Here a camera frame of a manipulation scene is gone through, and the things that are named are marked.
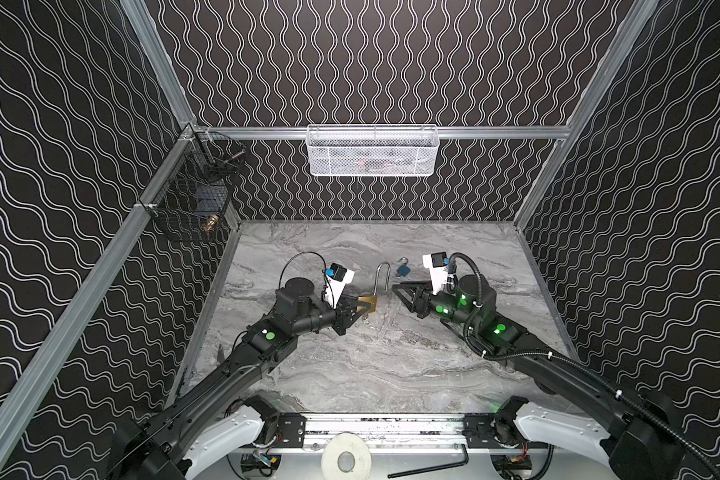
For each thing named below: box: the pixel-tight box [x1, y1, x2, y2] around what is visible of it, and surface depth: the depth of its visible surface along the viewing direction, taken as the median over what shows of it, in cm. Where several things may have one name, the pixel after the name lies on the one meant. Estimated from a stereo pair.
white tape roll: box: [320, 433, 373, 480], surface depth 72 cm
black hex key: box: [387, 444, 470, 479], surface depth 72 cm
